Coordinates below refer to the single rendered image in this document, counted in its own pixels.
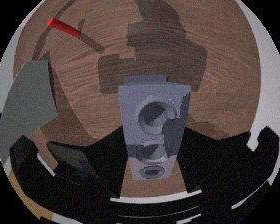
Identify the red peg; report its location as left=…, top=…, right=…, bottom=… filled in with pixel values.
left=47, top=18, right=81, bottom=37

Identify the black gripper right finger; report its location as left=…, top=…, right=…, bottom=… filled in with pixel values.
left=176, top=127, right=252, bottom=193

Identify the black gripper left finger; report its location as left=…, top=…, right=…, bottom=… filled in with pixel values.
left=47, top=125, right=128, bottom=198

